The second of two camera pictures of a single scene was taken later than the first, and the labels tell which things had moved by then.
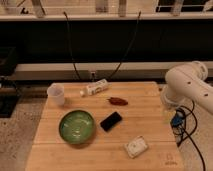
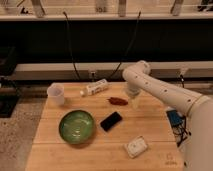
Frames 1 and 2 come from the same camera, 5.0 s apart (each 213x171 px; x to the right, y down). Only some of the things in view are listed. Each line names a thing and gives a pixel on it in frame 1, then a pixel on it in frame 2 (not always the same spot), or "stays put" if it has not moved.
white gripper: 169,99 -> 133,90
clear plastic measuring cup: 56,94 stays put
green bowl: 77,127 stays put
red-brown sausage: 117,101 stays put
